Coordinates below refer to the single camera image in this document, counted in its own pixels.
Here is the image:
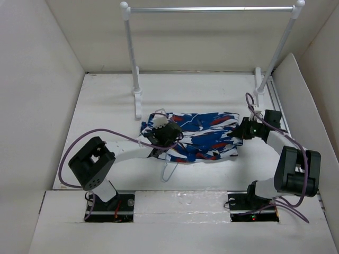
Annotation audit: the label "blue patterned trousers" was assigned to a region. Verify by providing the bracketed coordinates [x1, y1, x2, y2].
[139, 111, 244, 165]

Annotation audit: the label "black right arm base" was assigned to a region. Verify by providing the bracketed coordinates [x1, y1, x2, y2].
[224, 185, 279, 222]

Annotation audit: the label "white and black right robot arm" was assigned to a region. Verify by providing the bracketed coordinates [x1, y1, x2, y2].
[229, 106, 321, 208]

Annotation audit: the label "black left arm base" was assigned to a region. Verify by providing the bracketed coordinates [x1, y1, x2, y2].
[84, 192, 135, 223]

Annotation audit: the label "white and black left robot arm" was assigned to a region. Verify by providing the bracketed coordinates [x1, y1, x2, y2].
[68, 121, 183, 210]

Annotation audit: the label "white clothes rack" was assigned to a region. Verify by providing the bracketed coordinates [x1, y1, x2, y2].
[118, 1, 306, 120]

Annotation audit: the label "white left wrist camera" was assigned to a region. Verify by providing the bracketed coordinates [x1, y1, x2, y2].
[153, 108, 168, 129]

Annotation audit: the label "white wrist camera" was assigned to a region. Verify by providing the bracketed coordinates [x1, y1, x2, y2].
[153, 108, 168, 129]
[248, 104, 262, 120]

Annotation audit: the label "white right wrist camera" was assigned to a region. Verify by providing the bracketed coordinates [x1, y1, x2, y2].
[248, 104, 262, 120]

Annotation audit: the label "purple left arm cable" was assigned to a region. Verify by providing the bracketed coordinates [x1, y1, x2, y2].
[58, 112, 184, 220]

